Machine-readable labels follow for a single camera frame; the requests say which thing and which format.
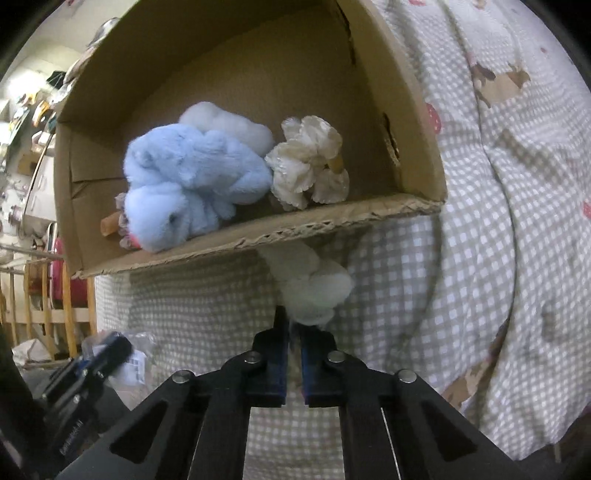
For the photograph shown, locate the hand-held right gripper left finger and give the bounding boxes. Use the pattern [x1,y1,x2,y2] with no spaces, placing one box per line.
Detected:
[55,305,289,480]

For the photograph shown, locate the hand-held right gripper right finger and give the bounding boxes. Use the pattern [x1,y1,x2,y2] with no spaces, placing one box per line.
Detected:
[299,324,539,480]

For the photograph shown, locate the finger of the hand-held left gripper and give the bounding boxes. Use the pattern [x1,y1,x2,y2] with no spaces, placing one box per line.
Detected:
[83,331,134,377]

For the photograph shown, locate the white plush toy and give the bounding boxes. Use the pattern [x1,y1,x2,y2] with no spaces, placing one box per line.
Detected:
[260,242,356,326]
[178,102,276,156]

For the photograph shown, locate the beige lace scrunchie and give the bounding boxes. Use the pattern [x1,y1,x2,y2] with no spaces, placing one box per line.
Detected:
[114,192,136,251]

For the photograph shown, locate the light blue plush toy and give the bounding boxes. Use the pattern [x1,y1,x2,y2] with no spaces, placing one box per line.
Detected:
[123,123,273,254]

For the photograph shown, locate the cream satin scrunchie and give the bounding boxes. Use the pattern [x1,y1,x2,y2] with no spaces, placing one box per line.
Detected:
[264,115,351,211]

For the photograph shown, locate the brown cardboard box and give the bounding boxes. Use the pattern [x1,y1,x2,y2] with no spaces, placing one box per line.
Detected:
[53,0,449,280]

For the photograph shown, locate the clear plastic bag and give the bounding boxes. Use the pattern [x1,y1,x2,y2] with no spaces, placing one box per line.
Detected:
[82,329,158,394]

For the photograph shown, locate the white crumpled paper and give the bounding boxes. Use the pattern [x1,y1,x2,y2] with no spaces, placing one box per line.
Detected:
[11,339,52,366]

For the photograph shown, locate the red bag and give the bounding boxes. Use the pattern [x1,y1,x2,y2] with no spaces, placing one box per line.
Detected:
[50,237,89,308]

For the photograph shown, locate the checkered printed blanket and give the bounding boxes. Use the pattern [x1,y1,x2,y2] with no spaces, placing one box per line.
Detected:
[92,0,591,480]

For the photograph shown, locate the wooden crib rail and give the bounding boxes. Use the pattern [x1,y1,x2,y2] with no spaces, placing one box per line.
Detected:
[0,244,98,361]

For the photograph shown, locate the cluttered wall shelf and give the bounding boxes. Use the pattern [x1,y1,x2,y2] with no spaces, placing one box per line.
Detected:
[0,46,71,232]

